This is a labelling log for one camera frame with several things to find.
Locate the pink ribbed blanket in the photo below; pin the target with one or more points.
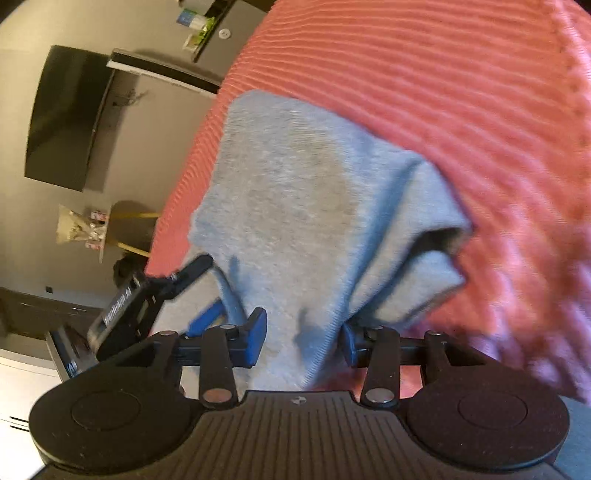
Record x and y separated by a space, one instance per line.
461 115

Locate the clear plastic bag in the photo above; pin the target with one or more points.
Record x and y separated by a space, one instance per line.
76 226

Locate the white cabinet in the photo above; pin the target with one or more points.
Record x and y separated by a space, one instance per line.
23 397

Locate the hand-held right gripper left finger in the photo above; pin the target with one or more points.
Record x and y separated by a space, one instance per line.
256 334

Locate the green and white packet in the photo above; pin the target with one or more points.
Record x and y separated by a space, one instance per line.
197 38

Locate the dark round object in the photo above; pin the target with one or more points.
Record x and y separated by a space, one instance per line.
128 274

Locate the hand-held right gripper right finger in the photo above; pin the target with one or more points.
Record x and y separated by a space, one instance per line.
349 345

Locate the grey pants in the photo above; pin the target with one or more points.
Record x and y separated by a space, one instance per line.
300 207

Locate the long dark shelf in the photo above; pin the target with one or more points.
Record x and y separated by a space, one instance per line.
161 69

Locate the black flat television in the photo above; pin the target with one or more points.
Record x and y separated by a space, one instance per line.
64 120

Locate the low dark cabinet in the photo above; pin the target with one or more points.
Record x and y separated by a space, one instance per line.
41 309

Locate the round table with gold legs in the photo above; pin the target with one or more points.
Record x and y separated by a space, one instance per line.
131 221

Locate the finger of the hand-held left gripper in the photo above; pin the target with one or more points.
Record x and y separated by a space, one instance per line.
189 272
205 318

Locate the blue box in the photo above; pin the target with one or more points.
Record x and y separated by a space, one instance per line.
189 17

